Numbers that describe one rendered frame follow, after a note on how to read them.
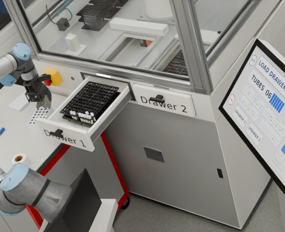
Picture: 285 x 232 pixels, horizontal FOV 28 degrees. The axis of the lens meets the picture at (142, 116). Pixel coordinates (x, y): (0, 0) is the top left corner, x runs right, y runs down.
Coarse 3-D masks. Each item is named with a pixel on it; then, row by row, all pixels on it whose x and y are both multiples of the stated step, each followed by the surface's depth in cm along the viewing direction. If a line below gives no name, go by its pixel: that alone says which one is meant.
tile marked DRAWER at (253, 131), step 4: (252, 124) 202; (248, 128) 203; (252, 128) 201; (256, 128) 199; (248, 132) 203; (252, 132) 201; (256, 132) 199; (260, 132) 197; (252, 136) 200; (256, 136) 199; (260, 136) 197; (252, 140) 200; (256, 140) 198; (260, 140) 197; (256, 144) 198
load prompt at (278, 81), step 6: (258, 60) 205; (264, 60) 202; (258, 66) 204; (264, 66) 201; (270, 66) 199; (264, 72) 201; (270, 72) 198; (276, 72) 195; (270, 78) 197; (276, 78) 195; (282, 78) 192; (276, 84) 194; (282, 84) 192; (282, 90) 191
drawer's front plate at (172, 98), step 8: (136, 88) 251; (144, 88) 248; (152, 88) 246; (136, 96) 255; (144, 96) 252; (152, 96) 248; (168, 96) 242; (176, 96) 239; (184, 96) 237; (144, 104) 256; (152, 104) 253; (176, 104) 243; (184, 104) 240; (192, 104) 239; (176, 112) 247; (184, 112) 244; (192, 112) 241
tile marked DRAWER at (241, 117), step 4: (236, 108) 211; (240, 108) 209; (236, 112) 211; (240, 112) 208; (244, 112) 206; (236, 116) 210; (240, 116) 208; (244, 116) 206; (236, 120) 210; (240, 120) 208; (244, 120) 206; (240, 124) 207; (244, 124) 205
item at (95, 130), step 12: (84, 84) 269; (96, 84) 272; (108, 84) 267; (120, 84) 262; (72, 96) 264; (120, 96) 254; (60, 108) 259; (108, 108) 249; (120, 108) 255; (60, 120) 261; (108, 120) 250; (96, 132) 244
